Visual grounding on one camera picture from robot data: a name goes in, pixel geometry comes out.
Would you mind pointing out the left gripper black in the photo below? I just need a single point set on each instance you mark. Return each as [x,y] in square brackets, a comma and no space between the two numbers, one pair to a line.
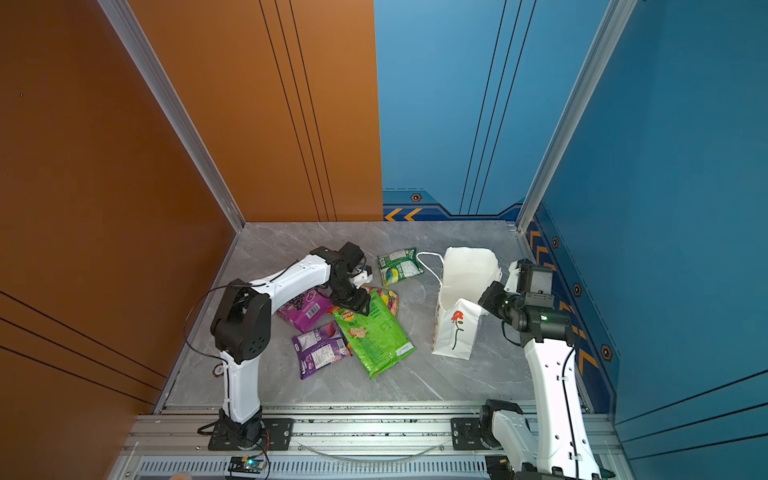
[361,302]

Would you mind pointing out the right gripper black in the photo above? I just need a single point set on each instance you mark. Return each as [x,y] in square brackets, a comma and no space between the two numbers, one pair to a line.
[490,295]

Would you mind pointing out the large green chips bag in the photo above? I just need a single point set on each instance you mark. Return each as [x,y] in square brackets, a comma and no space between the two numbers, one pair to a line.
[378,339]

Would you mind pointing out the small green snack bag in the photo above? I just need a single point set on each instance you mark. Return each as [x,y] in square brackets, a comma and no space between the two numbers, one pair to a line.
[399,266]

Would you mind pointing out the white paper bag with flowers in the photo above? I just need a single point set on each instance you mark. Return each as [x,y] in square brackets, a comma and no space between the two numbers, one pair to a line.
[463,275]

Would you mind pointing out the purple snack bag white label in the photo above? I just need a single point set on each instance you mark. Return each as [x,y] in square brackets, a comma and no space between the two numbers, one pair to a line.
[320,347]

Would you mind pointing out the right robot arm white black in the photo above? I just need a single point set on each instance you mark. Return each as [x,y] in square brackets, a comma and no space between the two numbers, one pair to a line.
[562,449]

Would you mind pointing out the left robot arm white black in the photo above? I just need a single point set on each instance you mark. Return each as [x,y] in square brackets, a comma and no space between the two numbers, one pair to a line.
[241,327]

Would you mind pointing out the colourful candy bag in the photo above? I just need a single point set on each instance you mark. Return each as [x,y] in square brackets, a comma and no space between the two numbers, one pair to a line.
[390,298]

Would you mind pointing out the purple grape candy bag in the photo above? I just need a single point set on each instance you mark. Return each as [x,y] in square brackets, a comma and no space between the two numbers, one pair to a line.
[304,310]

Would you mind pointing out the green circuit board left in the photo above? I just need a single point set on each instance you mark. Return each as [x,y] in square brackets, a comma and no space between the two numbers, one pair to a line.
[245,467]

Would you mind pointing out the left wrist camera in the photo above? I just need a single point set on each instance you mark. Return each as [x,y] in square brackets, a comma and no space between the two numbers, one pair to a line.
[363,277]

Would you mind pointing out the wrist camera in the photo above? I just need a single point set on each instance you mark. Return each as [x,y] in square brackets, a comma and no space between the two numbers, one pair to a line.
[363,277]
[525,276]

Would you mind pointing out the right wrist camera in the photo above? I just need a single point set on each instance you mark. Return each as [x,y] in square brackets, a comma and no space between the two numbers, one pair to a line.
[525,276]

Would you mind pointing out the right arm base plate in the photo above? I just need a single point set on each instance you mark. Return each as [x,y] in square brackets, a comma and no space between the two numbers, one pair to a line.
[466,434]

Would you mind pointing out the aluminium rail frame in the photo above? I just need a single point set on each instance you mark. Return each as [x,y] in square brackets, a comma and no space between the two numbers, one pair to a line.
[406,440]

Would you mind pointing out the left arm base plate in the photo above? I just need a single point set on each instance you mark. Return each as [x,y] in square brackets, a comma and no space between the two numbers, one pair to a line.
[269,435]

